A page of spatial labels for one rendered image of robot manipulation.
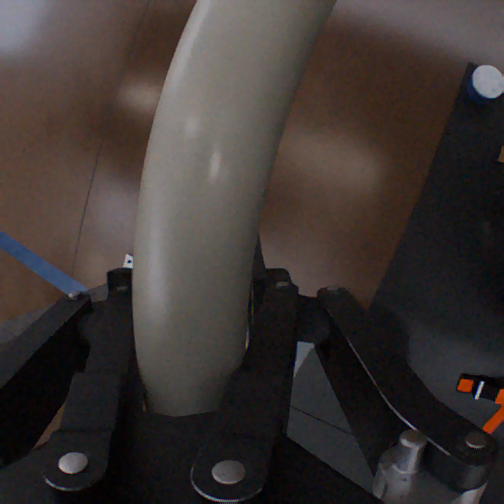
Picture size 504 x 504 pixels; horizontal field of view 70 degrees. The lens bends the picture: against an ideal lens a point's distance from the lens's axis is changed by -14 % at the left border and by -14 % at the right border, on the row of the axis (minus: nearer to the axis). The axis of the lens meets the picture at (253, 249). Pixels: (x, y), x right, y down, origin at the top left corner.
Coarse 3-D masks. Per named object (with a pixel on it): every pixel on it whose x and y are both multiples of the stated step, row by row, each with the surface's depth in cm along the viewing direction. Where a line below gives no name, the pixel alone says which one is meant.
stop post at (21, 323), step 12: (132, 264) 164; (96, 288) 141; (96, 300) 134; (36, 312) 113; (0, 324) 100; (12, 324) 103; (24, 324) 105; (0, 336) 96; (12, 336) 98; (0, 348) 94
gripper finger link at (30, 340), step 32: (64, 320) 13; (32, 352) 10; (64, 352) 12; (0, 384) 9; (32, 384) 10; (64, 384) 12; (0, 416) 8; (32, 416) 10; (0, 448) 8; (32, 448) 10
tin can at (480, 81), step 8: (480, 72) 98; (488, 72) 97; (496, 72) 96; (472, 80) 100; (480, 80) 98; (488, 80) 97; (496, 80) 96; (472, 88) 103; (480, 88) 99; (488, 88) 98; (496, 88) 97; (472, 96) 108; (480, 96) 101; (488, 96) 98; (496, 96) 98; (480, 104) 110
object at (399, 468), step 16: (416, 432) 7; (400, 448) 7; (416, 448) 7; (384, 464) 7; (400, 464) 7; (416, 464) 7; (384, 480) 7; (400, 480) 7; (416, 480) 7; (432, 480) 7; (384, 496) 7; (400, 496) 6; (416, 496) 6; (432, 496) 6; (448, 496) 6; (464, 496) 6; (480, 496) 6
